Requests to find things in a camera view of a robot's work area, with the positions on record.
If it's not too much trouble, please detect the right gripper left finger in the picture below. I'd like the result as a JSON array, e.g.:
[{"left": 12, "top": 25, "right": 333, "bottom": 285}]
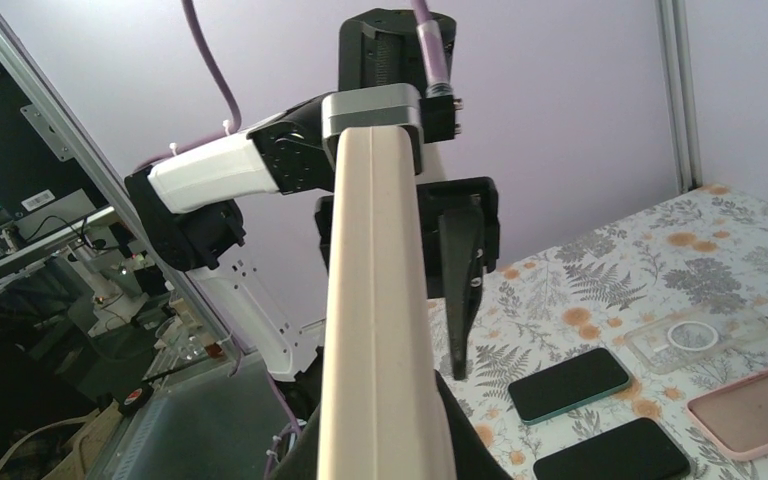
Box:
[{"left": 271, "top": 406, "right": 321, "bottom": 480}]

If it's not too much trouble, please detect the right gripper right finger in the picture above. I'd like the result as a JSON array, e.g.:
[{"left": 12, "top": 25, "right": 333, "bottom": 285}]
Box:
[{"left": 435, "top": 371, "right": 511, "bottom": 480}]

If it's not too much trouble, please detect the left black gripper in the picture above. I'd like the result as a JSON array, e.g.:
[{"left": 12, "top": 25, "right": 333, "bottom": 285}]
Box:
[{"left": 314, "top": 177, "right": 500, "bottom": 380}]

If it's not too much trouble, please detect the black phone from pink case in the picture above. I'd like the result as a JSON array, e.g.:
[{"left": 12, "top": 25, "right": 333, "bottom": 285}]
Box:
[{"left": 533, "top": 418, "right": 691, "bottom": 480}]

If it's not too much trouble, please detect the clear phone case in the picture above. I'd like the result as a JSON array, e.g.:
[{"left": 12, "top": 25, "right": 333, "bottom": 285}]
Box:
[{"left": 624, "top": 301, "right": 768, "bottom": 375}]

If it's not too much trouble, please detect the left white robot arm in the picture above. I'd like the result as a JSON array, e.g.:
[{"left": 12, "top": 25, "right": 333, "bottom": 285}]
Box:
[{"left": 125, "top": 1, "right": 463, "bottom": 382}]

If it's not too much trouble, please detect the floral table mat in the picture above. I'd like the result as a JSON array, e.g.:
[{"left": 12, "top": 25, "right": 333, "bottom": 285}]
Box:
[{"left": 450, "top": 185, "right": 768, "bottom": 479}]

